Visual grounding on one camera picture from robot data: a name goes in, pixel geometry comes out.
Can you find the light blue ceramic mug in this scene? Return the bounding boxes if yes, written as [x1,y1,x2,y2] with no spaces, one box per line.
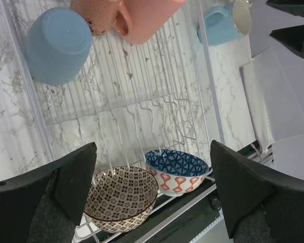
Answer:
[197,1,252,46]

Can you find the brown patterned bowl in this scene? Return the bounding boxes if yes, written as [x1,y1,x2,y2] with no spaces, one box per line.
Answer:
[84,166,159,233]

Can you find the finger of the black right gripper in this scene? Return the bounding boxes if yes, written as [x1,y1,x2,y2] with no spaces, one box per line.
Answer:
[266,0,304,17]
[270,25,304,59]

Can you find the white wire dish rack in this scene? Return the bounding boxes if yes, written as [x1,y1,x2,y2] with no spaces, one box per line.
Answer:
[0,0,226,243]

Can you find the light blue tumbler cup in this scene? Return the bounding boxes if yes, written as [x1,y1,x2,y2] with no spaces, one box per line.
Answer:
[24,7,92,86]

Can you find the translucent plastic folder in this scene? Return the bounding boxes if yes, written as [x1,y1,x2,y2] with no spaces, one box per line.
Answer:
[240,48,304,154]

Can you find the pink dotted mug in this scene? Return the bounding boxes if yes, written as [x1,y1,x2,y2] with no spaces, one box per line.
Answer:
[70,0,133,36]

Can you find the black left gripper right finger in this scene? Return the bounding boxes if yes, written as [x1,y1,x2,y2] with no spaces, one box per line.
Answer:
[210,140,304,242]

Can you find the blue and red patterned bowl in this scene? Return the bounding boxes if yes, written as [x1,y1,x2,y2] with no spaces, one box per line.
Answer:
[145,149,210,197]

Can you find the pink tumbler cup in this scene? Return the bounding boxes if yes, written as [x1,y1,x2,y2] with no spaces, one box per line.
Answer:
[122,0,185,45]

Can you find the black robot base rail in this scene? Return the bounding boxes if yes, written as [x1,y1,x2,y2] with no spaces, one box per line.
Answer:
[90,180,223,242]

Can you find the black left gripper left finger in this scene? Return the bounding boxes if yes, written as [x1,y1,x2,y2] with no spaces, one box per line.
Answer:
[0,142,97,242]

